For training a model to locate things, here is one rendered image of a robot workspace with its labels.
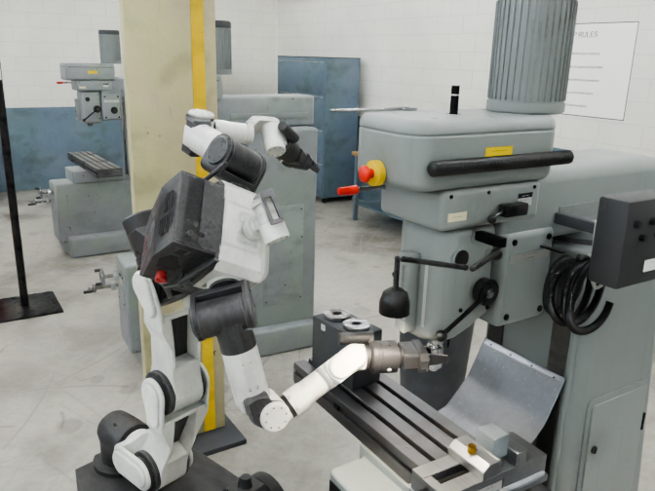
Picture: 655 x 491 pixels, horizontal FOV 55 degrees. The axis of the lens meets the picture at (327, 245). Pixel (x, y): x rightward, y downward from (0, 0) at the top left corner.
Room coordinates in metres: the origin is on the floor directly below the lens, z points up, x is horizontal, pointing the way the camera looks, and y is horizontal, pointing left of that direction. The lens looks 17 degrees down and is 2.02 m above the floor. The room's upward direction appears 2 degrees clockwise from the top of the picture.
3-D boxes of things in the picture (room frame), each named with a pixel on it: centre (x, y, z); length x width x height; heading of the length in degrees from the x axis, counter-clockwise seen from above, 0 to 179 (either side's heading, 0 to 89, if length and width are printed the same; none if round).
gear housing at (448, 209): (1.60, -0.34, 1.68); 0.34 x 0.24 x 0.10; 122
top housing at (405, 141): (1.59, -0.31, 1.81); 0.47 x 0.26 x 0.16; 122
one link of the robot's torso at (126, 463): (1.87, 0.58, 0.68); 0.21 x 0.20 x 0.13; 49
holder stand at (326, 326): (1.94, -0.07, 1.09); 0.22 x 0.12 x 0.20; 39
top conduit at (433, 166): (1.47, -0.41, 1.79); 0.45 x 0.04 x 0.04; 122
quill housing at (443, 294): (1.58, -0.31, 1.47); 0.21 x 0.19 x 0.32; 32
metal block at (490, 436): (1.38, -0.42, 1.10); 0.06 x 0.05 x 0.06; 31
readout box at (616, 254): (1.46, -0.73, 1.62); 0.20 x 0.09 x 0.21; 122
